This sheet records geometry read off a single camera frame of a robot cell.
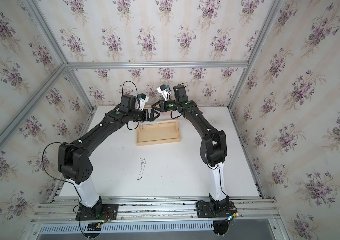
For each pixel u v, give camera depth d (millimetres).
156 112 793
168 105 773
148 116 753
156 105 825
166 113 808
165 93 782
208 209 731
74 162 459
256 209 759
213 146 559
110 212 721
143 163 905
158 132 1043
